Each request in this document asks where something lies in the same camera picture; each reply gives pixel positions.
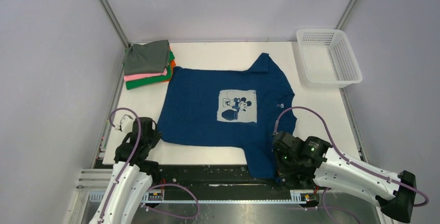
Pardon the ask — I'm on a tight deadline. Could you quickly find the blue t-shirt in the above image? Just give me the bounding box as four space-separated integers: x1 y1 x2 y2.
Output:
158 53 296 178

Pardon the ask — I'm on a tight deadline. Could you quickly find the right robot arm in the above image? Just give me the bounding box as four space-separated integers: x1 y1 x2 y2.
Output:
272 131 416 223

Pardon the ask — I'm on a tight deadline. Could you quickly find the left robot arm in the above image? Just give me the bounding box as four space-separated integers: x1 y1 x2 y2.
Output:
89 117 161 223

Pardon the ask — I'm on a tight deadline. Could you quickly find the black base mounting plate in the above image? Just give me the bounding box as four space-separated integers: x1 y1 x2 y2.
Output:
140 161 323 203

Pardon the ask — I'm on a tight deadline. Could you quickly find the green folded t-shirt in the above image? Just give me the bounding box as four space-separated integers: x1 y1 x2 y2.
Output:
125 50 175 91

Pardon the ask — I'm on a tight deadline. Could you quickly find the pink folded t-shirt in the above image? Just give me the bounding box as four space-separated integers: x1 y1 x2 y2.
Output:
123 68 168 81

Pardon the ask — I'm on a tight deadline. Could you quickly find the orange folded t-shirt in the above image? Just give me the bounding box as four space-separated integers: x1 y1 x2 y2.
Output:
163 47 176 82

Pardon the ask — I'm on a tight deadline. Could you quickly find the grey folded t-shirt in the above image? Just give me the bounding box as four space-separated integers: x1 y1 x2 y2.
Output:
122 40 170 76

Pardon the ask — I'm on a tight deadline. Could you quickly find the white perforated plastic basket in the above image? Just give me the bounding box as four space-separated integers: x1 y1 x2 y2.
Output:
296 29 363 88

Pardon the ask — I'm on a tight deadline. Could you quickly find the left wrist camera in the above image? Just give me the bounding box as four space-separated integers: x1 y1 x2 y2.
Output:
115 115 135 133

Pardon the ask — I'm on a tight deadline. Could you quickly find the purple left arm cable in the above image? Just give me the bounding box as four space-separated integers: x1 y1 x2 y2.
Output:
96 107 199 224

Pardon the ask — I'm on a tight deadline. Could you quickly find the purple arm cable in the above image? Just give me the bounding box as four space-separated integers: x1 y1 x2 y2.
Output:
273 106 430 224
96 107 199 224

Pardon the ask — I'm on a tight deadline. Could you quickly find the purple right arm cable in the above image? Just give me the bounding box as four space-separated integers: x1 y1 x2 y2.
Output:
273 106 430 224

